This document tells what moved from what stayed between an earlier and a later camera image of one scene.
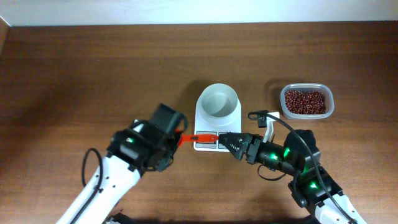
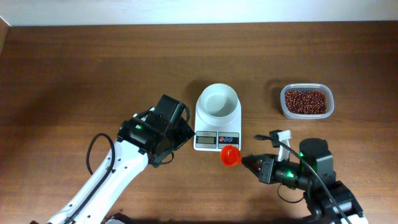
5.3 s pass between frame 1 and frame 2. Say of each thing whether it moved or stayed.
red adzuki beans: stayed
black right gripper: moved
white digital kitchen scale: stayed
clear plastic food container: stayed
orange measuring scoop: moved
